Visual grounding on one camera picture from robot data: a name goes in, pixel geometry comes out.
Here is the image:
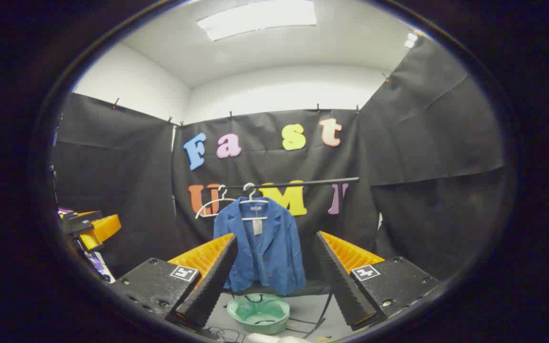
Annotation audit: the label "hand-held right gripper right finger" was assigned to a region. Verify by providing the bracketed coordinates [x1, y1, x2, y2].
[314, 231, 442, 332]

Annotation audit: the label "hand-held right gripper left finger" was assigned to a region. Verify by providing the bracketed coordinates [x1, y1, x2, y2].
[111, 232, 238, 330]

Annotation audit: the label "green laundry hamper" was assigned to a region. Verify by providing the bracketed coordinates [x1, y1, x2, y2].
[227, 293, 291, 335]

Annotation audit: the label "blue corduroy jacket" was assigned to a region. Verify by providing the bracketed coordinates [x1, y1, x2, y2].
[213, 196, 306, 296]

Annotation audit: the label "white clothes hanger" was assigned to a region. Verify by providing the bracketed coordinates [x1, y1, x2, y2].
[195, 185, 237, 220]
[239, 182, 270, 222]

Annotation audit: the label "black clothes rack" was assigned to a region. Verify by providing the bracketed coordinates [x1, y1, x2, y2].
[217, 177, 360, 340]

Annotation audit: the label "white rounded object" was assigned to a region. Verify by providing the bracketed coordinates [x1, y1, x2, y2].
[246, 333, 314, 343]

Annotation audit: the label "black backdrop cloth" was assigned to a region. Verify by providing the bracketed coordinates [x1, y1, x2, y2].
[51, 36, 506, 286]

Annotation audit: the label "black floor cables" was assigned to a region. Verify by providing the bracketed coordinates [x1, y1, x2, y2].
[205, 325, 247, 343]

